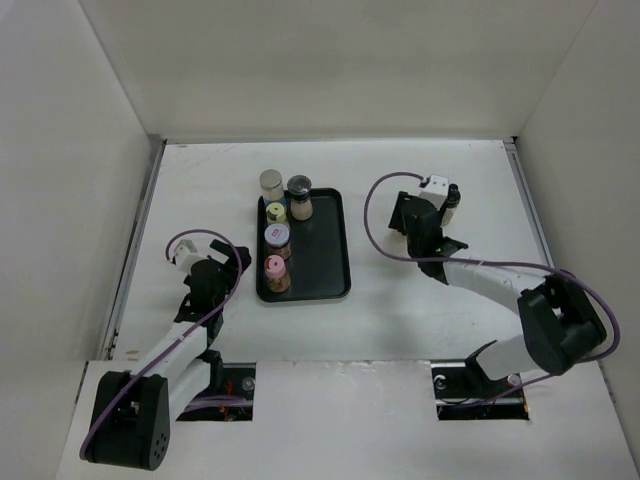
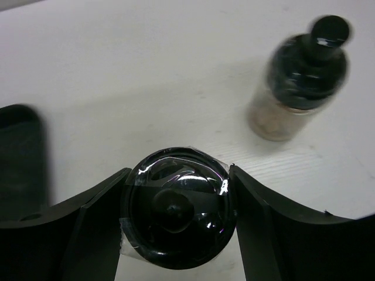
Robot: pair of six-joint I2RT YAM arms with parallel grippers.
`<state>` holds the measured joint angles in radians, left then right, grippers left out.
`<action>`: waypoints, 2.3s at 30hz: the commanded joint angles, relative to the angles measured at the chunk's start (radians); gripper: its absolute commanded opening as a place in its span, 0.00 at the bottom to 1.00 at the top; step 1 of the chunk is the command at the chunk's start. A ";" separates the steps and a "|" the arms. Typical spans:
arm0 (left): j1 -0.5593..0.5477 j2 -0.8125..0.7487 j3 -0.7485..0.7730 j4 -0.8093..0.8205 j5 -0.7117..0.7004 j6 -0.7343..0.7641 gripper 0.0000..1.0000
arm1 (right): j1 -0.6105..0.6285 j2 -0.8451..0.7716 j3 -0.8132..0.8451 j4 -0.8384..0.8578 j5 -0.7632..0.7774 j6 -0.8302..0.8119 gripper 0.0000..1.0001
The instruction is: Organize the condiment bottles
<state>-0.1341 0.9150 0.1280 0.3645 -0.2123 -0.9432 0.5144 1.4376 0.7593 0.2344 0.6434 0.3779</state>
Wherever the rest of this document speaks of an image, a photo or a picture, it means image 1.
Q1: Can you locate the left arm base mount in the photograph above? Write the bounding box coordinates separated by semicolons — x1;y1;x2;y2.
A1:
178;363;257;422

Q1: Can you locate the pink cap spice bottle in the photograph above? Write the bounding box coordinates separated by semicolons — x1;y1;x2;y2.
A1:
264;255;291;293

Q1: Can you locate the black knob cap bottle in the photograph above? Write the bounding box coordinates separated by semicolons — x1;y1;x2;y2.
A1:
441;183;461;223

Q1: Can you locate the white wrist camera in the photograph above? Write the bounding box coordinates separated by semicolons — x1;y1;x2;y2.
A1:
170;239;203;274
418;174;450;209

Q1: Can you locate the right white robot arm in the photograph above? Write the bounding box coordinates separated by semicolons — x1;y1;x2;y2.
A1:
389;192;606;396

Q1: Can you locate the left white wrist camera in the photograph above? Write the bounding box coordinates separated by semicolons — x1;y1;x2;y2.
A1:
170;239;203;274

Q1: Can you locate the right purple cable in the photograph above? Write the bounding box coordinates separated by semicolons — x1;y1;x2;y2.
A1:
363;172;622;406

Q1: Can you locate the purple cable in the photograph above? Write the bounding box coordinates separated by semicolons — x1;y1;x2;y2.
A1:
363;172;622;406
79;228;245;461

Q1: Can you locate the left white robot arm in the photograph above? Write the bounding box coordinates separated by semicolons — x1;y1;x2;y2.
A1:
79;234;251;471

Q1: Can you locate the blue label silver cap bottle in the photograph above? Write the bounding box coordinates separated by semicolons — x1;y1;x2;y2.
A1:
259;169;287;206

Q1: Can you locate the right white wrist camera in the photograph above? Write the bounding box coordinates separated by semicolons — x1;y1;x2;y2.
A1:
418;174;450;209

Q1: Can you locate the black rectangular plastic tray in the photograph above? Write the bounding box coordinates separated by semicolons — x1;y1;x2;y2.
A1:
255;188;351;303

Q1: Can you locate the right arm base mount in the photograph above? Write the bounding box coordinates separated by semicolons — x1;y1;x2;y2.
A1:
430;361;529;421

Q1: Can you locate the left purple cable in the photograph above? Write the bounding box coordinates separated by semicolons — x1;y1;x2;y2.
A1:
79;228;245;461

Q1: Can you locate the clear dome cap spice bottle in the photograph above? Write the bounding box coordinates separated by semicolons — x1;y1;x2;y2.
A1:
287;175;313;221

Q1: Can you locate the yellow cap sauce bottle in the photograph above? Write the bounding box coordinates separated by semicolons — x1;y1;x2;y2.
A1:
265;202;288;225

